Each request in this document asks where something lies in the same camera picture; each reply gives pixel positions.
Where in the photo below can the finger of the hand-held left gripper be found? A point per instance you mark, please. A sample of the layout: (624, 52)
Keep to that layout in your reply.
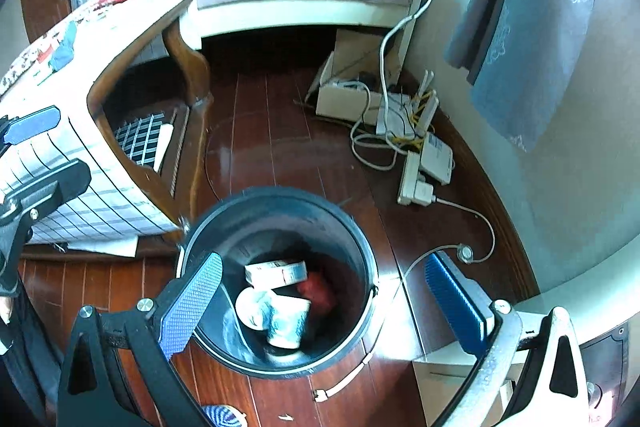
(55, 189)
(35, 124)

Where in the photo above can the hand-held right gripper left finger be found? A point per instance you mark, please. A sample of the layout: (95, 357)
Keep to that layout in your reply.
(192, 302)

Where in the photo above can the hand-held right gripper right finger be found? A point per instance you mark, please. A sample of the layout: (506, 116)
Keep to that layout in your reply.
(455, 302)

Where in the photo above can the blue white paper cup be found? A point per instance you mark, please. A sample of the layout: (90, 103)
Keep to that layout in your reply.
(250, 307)
(289, 322)

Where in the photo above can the white food carton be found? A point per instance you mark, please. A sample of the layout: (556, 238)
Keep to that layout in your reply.
(275, 272)

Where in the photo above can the black trash bin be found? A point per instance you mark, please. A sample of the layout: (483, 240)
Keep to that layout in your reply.
(280, 217)

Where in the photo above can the red plastic bag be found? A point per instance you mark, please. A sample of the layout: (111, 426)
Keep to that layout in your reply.
(317, 289)

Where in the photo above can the table with checkered cloth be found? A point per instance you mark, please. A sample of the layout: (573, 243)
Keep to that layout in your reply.
(100, 207)

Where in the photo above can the dark pants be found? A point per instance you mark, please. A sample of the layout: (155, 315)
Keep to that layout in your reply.
(35, 357)

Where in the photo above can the blue striped slipper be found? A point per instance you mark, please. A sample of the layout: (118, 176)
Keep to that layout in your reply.
(222, 414)

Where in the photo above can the white power strip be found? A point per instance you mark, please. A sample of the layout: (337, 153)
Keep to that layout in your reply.
(415, 184)

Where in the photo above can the white network box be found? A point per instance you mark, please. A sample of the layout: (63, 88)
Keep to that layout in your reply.
(437, 157)

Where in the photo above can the wooden table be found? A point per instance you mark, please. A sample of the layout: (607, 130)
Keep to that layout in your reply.
(192, 62)

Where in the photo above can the open cardboard box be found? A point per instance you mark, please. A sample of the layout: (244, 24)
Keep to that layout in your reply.
(340, 104)

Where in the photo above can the blue grey patterned curtain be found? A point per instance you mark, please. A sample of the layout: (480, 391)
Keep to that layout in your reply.
(530, 32)

